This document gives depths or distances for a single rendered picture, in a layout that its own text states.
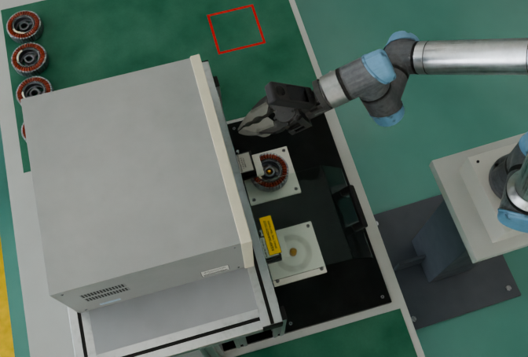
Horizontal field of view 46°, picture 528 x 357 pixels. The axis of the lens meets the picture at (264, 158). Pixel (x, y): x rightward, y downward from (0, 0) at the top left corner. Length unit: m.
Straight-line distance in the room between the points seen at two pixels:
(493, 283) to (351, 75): 1.51
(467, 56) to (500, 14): 1.86
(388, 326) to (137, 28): 1.22
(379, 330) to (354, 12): 1.75
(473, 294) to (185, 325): 1.50
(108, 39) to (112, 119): 0.83
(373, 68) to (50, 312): 1.09
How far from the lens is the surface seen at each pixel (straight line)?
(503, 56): 1.39
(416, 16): 3.14
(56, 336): 1.84
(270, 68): 2.03
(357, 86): 1.34
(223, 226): 1.22
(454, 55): 1.42
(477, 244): 1.89
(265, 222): 1.48
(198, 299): 1.40
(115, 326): 1.42
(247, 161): 1.69
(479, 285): 2.65
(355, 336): 1.76
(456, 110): 2.92
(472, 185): 1.90
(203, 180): 1.25
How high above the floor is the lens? 2.48
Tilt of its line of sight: 67 degrees down
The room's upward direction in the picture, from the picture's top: 1 degrees counter-clockwise
